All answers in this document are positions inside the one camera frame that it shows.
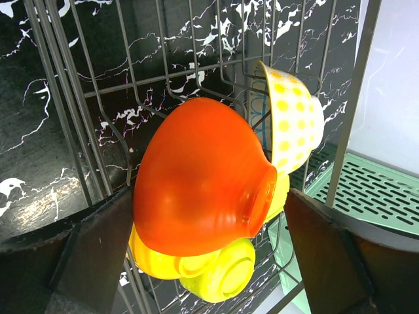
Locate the white green bowl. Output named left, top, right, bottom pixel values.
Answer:
left=264, top=175, right=290, bottom=223

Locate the orange bowl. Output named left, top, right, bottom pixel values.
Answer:
left=134, top=97, right=277, bottom=256
left=128, top=226, right=221, bottom=280

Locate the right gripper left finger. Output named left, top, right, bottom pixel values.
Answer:
left=1, top=187, right=133, bottom=313

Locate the green striped bowl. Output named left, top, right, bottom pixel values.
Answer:
left=247, top=61, right=325, bottom=176

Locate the wire dish rack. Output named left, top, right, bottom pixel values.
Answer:
left=22, top=0, right=382, bottom=314

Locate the yellow bowl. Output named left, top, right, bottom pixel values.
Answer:
left=180, top=238, right=256, bottom=303

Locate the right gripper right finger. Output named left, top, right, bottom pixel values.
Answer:
left=284, top=189, right=418, bottom=313

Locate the green plastic file organizer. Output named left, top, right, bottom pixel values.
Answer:
left=267, top=145, right=418, bottom=296

